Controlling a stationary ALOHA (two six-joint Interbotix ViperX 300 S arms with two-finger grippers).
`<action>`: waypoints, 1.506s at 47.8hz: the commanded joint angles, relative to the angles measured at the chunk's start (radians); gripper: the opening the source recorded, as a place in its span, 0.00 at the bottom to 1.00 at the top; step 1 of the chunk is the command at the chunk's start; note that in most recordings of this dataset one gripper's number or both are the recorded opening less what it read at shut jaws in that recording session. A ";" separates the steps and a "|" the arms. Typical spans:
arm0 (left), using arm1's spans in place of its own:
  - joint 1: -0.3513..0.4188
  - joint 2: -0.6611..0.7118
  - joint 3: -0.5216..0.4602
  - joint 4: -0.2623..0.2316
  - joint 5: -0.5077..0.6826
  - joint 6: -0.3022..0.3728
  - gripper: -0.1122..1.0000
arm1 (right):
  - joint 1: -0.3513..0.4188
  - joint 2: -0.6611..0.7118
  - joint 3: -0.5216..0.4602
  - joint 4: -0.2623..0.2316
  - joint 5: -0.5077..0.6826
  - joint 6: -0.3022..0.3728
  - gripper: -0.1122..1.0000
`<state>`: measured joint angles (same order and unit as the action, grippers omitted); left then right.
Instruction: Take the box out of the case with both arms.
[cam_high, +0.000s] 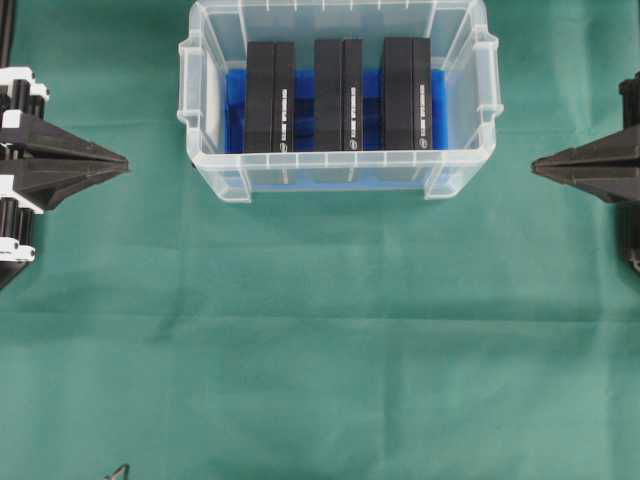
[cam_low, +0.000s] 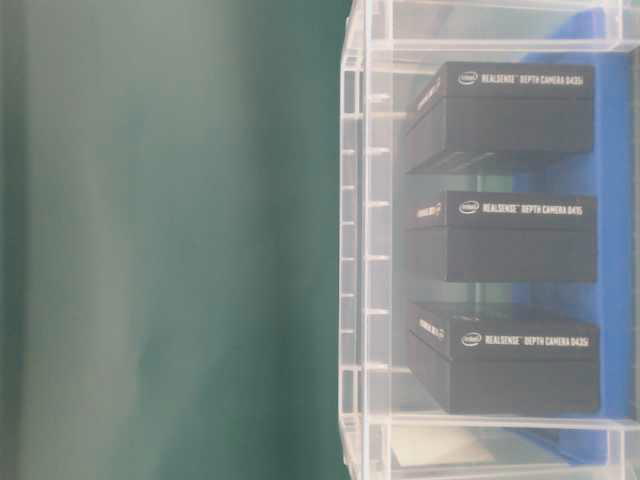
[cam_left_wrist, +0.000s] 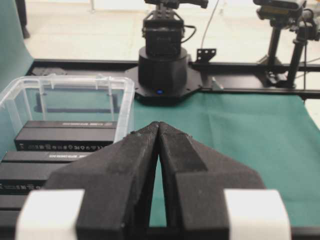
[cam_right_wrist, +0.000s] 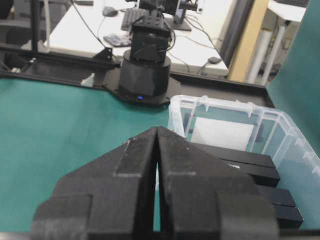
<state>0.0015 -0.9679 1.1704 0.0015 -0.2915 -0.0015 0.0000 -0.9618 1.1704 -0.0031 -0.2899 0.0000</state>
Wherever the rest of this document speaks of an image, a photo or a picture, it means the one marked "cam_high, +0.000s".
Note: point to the blue foam liner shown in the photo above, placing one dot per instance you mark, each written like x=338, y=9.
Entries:
x=332, y=179

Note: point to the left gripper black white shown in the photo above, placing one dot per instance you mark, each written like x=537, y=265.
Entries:
x=30, y=187

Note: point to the clear plastic storage case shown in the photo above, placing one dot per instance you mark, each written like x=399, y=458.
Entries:
x=462, y=46

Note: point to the green table cloth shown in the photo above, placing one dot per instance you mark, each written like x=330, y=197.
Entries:
x=323, y=335

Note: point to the black camera box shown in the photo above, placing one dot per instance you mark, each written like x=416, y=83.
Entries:
x=406, y=108
x=270, y=97
x=338, y=100

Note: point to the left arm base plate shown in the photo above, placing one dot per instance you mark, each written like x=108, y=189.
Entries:
x=9, y=270

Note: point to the black frame rail left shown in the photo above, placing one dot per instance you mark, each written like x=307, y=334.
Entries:
x=7, y=25

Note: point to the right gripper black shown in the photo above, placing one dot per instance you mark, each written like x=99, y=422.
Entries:
x=611, y=185

